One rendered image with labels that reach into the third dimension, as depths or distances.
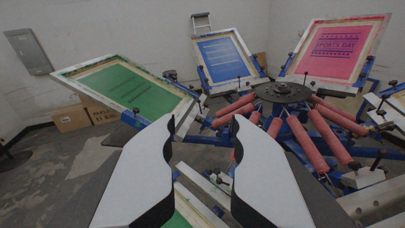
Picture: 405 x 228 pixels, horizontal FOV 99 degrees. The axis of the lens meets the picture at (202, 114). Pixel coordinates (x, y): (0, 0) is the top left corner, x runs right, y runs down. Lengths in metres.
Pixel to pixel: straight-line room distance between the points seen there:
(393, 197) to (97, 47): 4.27
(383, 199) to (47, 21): 4.62
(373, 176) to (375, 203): 0.10
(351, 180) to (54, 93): 4.78
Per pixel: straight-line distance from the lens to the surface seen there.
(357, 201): 0.79
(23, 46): 4.59
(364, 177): 0.87
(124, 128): 1.71
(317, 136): 1.26
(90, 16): 4.22
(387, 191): 0.86
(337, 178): 0.95
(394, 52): 3.08
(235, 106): 1.18
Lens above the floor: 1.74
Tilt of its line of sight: 30 degrees down
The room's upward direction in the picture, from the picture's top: 8 degrees counter-clockwise
